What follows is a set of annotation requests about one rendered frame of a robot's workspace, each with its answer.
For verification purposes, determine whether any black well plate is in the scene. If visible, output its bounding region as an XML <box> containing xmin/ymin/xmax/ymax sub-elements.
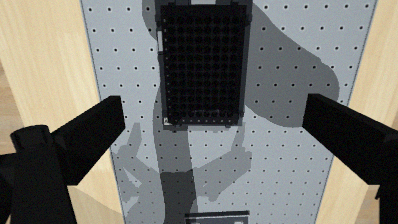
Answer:
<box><xmin>160</xmin><ymin>5</ymin><xmax>247</xmax><ymax>125</ymax></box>

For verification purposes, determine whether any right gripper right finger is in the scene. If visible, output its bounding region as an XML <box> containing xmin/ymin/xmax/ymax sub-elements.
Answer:
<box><xmin>302</xmin><ymin>93</ymin><xmax>398</xmax><ymax>224</ymax></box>

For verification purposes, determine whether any grey flat base plate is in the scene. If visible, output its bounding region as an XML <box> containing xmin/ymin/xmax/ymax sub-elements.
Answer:
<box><xmin>79</xmin><ymin>0</ymin><xmax>379</xmax><ymax>224</ymax></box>

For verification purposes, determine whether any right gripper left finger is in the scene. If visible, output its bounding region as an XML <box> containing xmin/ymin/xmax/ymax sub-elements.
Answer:
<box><xmin>0</xmin><ymin>95</ymin><xmax>126</xmax><ymax>224</ymax></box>

